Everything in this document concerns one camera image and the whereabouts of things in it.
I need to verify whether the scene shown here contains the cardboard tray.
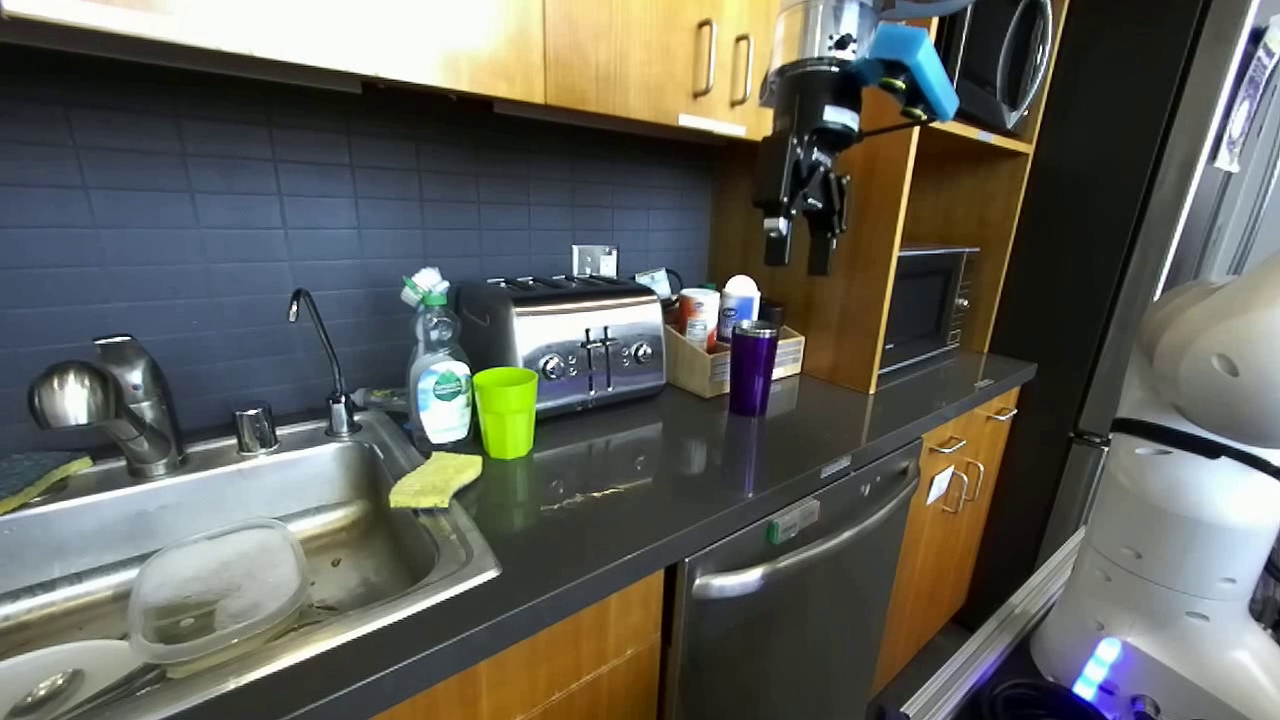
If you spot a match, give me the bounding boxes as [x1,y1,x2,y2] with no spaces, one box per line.
[663,329,803,397]

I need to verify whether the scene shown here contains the wall power outlet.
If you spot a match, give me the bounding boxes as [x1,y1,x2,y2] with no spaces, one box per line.
[566,245,619,277]

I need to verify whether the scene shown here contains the stainless dishwasher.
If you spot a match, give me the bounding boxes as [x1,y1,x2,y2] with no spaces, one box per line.
[663,443,921,720]

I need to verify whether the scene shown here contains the red white canister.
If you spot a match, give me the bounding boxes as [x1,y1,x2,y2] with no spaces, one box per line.
[677,289,721,351]

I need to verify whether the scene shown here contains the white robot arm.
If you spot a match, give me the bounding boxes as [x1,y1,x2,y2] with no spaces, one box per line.
[994,49,1280,720]

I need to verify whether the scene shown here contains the white plate in sink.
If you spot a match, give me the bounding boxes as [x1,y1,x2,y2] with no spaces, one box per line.
[0,638,142,720]

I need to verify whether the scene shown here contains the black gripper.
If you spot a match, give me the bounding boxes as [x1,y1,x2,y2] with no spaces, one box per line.
[759,54,860,277]

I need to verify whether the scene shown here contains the chrome main faucet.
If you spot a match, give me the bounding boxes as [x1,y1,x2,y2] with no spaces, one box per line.
[28,331,185,480]

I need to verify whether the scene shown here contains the small black faucet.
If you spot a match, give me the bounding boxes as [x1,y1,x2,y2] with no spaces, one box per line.
[282,289,351,438]

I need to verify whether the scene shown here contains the silver toaster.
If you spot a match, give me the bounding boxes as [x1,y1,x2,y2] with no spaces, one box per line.
[456,277,666,416]

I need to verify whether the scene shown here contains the clear plastic bowl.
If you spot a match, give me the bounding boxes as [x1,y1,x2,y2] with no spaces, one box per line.
[128,525,306,662]

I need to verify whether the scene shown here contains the yellow sponge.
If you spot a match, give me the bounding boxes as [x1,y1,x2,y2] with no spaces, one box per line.
[388,451,485,512]

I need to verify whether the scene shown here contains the lower silver microwave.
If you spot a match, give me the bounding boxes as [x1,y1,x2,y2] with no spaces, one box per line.
[881,246,976,377]

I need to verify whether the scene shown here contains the green plastic cup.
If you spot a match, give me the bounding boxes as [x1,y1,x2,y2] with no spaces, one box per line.
[473,366,535,459]

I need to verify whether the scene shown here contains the dish soap bottle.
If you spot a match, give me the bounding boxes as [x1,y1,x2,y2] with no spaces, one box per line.
[400,266,473,443]

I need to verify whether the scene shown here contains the stainless steel sink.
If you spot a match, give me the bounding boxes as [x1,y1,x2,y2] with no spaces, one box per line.
[0,413,500,720]

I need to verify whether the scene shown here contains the purple tumbler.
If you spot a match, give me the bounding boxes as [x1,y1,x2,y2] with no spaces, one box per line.
[729,323,775,416]

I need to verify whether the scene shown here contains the white wipes canister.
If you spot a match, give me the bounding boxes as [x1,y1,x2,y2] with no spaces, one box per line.
[715,272,759,341]

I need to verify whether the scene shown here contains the blue wrist camera box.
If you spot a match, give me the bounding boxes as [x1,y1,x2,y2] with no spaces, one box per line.
[864,24,958,124]

